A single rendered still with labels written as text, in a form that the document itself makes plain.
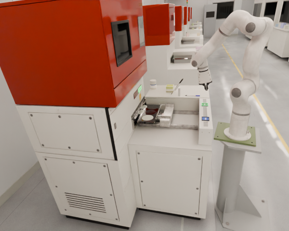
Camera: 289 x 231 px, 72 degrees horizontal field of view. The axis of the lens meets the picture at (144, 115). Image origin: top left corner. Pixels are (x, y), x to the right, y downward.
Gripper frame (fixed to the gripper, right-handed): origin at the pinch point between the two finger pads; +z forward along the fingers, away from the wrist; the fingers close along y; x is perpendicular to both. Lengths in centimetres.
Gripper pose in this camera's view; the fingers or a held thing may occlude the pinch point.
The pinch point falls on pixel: (206, 87)
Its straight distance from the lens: 173.8
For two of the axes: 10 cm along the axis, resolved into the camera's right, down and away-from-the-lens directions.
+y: 9.3, -1.4, -3.4
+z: 2.8, 8.8, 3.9
